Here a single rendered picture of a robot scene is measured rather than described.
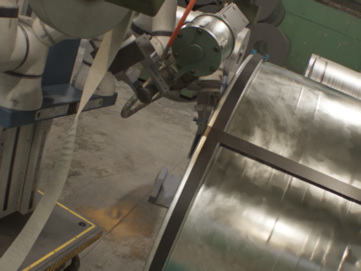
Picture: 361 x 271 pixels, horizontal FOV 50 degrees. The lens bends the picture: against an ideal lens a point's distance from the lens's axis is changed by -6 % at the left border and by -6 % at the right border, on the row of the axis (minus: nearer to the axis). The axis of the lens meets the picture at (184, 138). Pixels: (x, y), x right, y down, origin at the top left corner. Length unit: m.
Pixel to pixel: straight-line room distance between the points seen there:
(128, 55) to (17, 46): 0.35
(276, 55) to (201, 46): 11.38
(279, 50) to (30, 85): 11.34
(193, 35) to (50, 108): 0.62
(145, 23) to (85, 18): 1.21
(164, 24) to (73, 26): 0.96
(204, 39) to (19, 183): 1.20
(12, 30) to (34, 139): 0.77
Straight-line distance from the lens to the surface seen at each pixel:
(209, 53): 1.06
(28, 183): 1.93
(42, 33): 1.07
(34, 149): 1.86
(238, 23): 1.21
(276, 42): 12.42
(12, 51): 1.19
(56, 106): 1.48
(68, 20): 0.54
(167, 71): 1.11
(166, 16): 1.49
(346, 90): 6.30
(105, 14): 0.58
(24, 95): 1.33
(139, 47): 0.99
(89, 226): 2.05
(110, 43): 0.63
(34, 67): 1.32
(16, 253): 0.75
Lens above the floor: 1.47
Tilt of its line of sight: 18 degrees down
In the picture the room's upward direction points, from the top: 19 degrees clockwise
